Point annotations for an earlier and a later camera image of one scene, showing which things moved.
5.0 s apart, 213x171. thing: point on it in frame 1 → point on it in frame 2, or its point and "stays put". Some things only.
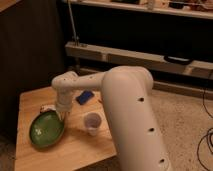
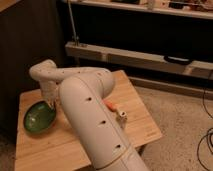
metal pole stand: [75, 38] stays put
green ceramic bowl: [46, 129] → [38, 116]
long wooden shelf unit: [171, 39] stays put
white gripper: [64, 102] → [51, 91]
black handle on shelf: [178, 60] stays put
